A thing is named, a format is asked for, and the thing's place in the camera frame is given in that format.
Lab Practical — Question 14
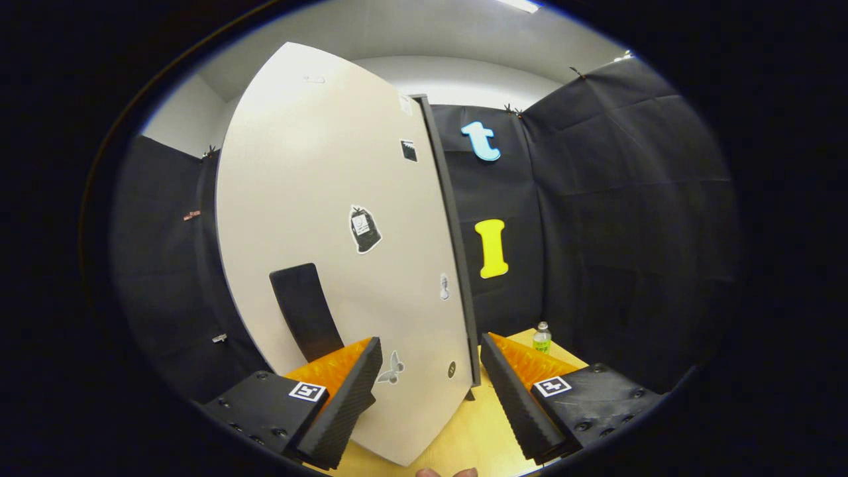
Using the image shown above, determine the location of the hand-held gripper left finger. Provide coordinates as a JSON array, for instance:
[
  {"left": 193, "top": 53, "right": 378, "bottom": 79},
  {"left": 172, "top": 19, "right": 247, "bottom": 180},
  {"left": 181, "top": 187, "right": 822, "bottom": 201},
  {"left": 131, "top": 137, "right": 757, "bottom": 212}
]
[{"left": 202, "top": 336, "right": 384, "bottom": 471}]

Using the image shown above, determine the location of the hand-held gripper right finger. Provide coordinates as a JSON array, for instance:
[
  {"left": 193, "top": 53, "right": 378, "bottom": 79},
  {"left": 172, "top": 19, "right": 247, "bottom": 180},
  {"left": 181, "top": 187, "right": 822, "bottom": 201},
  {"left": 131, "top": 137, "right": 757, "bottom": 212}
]
[{"left": 480, "top": 332, "right": 665, "bottom": 464}]

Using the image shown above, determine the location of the dark grey shoe cabinet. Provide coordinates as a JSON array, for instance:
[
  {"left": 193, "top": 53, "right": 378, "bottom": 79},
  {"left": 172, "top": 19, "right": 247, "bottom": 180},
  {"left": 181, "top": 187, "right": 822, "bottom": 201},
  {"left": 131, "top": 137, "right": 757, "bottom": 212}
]
[{"left": 411, "top": 94, "right": 482, "bottom": 401}]

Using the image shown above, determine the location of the black door handle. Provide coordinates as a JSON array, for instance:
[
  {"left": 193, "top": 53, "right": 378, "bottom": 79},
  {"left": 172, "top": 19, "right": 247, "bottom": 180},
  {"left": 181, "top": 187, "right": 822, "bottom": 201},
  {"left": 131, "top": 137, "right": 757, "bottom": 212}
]
[{"left": 269, "top": 262, "right": 345, "bottom": 363}]

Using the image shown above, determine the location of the beige shoe cabinet door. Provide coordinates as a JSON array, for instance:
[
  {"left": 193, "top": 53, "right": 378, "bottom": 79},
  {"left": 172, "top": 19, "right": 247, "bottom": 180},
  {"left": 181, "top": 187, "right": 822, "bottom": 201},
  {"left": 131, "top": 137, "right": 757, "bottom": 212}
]
[{"left": 215, "top": 42, "right": 474, "bottom": 468}]

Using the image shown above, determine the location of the black backdrop cloth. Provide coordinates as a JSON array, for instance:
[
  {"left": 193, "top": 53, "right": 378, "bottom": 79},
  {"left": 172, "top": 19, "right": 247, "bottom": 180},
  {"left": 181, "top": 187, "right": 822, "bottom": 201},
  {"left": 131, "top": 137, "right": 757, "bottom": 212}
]
[{"left": 109, "top": 56, "right": 743, "bottom": 405}]

